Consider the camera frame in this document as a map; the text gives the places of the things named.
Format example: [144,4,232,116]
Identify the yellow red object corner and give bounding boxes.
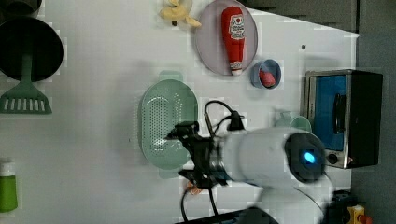
[347,205,373,224]

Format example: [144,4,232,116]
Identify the mint green mug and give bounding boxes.
[276,111,312,133]

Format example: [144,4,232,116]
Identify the small blue bowl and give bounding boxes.
[250,60,281,90]

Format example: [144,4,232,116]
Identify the yellow banana peel toy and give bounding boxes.
[160,0,202,27]

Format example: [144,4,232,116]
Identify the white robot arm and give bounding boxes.
[165,121,334,224]

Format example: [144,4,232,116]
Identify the dark pot top left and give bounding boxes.
[0,0,43,17]

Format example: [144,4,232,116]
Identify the mint green strainer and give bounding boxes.
[140,71,198,179]

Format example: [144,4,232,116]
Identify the green bottle white cap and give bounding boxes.
[0,158,18,213]

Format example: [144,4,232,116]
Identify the green slotted spatula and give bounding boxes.
[1,37,52,115]

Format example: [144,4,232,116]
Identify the red toy strawberry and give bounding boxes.
[259,70,276,88]

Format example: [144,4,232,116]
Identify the red ketchup bottle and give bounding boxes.
[221,7,245,76]

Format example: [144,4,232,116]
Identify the grey round plate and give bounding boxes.
[194,0,258,76]

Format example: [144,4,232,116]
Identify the black round pan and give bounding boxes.
[0,17,64,82]

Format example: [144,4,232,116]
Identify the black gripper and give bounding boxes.
[164,121,227,189]

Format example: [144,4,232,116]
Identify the orange slice toy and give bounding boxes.
[187,182,203,195]

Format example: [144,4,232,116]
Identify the silver toaster oven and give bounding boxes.
[304,69,383,169]

